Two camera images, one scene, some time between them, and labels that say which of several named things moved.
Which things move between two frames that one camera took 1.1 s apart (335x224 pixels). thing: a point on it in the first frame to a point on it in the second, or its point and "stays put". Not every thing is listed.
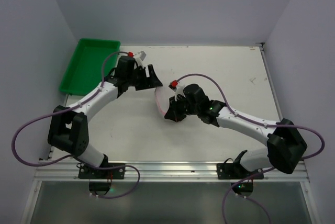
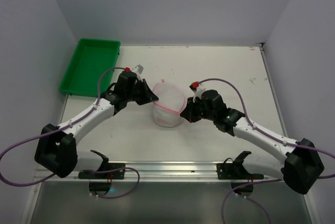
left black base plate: [119, 173] stays put
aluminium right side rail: [264, 51] stays put
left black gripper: [144, 78] to [143, 92]
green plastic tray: [84, 75] stays put
